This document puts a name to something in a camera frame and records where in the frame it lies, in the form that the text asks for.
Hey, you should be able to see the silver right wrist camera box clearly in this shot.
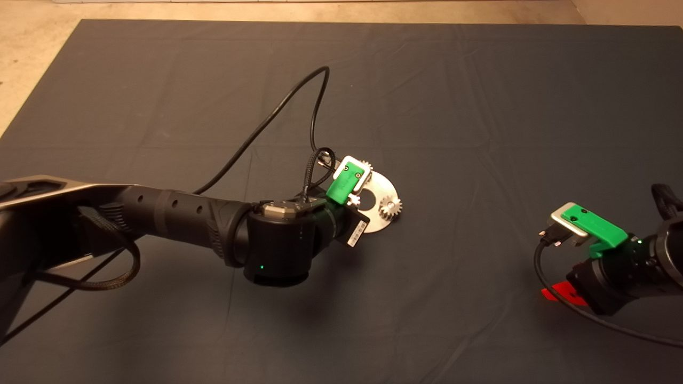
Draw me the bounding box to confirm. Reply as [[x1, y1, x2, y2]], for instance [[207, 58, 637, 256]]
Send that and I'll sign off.
[[550, 202, 594, 247]]

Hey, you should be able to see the black left camera cable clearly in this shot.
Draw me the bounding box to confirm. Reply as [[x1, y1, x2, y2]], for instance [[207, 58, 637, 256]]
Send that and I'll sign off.
[[194, 66, 338, 196]]

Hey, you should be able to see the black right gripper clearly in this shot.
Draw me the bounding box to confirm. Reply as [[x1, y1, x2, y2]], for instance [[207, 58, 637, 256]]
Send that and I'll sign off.
[[542, 261, 634, 316]]

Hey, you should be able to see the green left camera mount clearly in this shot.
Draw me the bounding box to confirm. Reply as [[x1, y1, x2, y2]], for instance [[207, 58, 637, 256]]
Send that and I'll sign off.
[[325, 163, 366, 206]]

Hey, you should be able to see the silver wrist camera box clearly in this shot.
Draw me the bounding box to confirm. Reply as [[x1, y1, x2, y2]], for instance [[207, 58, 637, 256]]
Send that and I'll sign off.
[[550, 202, 594, 247], [333, 156, 372, 196]]

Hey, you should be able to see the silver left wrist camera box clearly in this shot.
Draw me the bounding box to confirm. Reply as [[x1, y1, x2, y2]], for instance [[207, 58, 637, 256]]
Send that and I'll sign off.
[[333, 156, 372, 196]]

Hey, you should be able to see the dark grey table cloth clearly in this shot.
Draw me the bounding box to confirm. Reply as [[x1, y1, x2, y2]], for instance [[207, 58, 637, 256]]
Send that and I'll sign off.
[[0, 18, 683, 384]]

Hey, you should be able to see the green right camera mount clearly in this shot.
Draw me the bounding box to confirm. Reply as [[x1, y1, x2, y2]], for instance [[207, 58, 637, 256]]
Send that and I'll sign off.
[[567, 205, 629, 260]]

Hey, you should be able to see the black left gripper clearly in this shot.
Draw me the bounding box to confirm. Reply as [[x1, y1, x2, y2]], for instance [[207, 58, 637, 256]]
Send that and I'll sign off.
[[330, 205, 371, 249]]

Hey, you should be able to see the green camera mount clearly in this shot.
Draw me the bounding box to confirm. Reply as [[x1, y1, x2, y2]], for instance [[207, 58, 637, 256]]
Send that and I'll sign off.
[[567, 205, 629, 260], [325, 163, 366, 206]]

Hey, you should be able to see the black right camera cable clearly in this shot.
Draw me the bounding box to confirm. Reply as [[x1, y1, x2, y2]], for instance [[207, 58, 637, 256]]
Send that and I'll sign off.
[[534, 237, 683, 348]]

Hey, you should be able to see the black camera cable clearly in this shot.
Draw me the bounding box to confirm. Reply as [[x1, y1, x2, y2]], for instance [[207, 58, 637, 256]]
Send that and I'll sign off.
[[194, 66, 338, 196], [534, 237, 683, 348]]

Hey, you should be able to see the round metal carrier plate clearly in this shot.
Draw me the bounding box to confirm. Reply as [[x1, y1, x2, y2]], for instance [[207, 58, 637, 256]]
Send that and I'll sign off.
[[350, 170, 398, 234]]

